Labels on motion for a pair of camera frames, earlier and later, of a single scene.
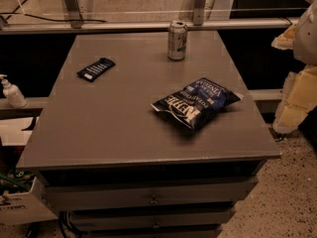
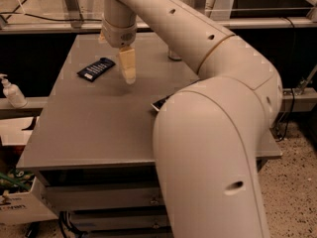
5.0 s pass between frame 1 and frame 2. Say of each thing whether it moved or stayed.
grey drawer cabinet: stayed
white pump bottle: stayed
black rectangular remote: stayed
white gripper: moved
